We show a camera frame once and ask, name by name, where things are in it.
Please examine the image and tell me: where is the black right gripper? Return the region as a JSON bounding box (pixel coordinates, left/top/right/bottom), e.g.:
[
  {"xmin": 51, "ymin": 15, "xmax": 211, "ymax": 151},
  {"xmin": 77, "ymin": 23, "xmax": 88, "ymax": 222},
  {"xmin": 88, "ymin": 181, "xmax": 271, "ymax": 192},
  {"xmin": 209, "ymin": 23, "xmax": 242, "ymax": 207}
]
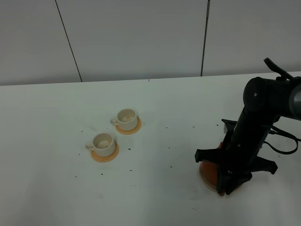
[{"xmin": 195, "ymin": 113, "xmax": 277, "ymax": 195}]

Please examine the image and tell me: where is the brown clay teapot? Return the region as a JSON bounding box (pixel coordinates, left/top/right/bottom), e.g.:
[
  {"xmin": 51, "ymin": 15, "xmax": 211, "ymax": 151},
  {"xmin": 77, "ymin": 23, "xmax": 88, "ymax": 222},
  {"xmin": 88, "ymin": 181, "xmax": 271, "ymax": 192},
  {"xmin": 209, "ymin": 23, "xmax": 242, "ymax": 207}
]
[{"xmin": 199, "ymin": 142, "xmax": 225, "ymax": 196}]

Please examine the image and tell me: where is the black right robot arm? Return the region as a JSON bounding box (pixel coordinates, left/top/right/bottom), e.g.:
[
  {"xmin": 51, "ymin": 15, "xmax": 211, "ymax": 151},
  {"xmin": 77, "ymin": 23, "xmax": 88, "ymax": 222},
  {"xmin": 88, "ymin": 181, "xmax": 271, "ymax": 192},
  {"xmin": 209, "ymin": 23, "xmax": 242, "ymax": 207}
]
[{"xmin": 195, "ymin": 58, "xmax": 301, "ymax": 196}]

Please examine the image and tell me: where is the far orange coaster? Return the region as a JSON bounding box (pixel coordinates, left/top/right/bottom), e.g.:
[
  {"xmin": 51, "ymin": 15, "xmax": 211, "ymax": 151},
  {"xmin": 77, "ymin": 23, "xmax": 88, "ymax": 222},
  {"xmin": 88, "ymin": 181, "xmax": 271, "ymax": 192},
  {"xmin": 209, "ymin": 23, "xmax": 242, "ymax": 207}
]
[{"xmin": 115, "ymin": 116, "xmax": 142, "ymax": 135}]

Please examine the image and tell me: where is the orange coaster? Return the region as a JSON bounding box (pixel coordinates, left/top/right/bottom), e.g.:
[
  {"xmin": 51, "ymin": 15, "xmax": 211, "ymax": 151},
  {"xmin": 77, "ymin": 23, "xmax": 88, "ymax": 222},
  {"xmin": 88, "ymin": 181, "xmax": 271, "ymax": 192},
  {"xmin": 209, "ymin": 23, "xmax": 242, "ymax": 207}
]
[
  {"xmin": 90, "ymin": 142, "xmax": 119, "ymax": 162},
  {"xmin": 115, "ymin": 116, "xmax": 142, "ymax": 135}
]

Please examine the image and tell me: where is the far white teacup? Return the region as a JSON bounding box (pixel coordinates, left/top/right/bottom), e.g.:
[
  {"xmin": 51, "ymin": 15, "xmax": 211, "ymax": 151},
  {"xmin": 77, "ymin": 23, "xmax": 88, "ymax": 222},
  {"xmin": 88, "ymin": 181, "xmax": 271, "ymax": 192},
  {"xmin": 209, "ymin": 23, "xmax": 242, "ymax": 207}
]
[{"xmin": 110, "ymin": 108, "xmax": 138, "ymax": 131}]

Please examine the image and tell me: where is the white teacup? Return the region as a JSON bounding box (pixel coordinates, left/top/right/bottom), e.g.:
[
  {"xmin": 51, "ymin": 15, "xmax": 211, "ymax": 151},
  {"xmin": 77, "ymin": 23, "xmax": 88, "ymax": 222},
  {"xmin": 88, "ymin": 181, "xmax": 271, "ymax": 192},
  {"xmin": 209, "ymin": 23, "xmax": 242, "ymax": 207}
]
[
  {"xmin": 85, "ymin": 133, "xmax": 116, "ymax": 157},
  {"xmin": 110, "ymin": 108, "xmax": 138, "ymax": 131}
]

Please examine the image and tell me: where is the near white teacup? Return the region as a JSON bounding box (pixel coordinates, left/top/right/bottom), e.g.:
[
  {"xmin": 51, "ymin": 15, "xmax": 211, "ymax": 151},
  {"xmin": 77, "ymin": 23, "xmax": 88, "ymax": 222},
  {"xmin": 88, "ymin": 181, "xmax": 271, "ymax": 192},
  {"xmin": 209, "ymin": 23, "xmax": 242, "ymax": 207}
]
[{"xmin": 85, "ymin": 133, "xmax": 116, "ymax": 157}]

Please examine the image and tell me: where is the near orange coaster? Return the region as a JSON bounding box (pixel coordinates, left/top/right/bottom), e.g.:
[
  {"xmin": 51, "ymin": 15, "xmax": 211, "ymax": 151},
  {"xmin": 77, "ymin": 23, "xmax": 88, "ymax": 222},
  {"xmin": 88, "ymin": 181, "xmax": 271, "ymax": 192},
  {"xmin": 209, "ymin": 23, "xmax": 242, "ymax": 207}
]
[{"xmin": 90, "ymin": 142, "xmax": 119, "ymax": 162}]

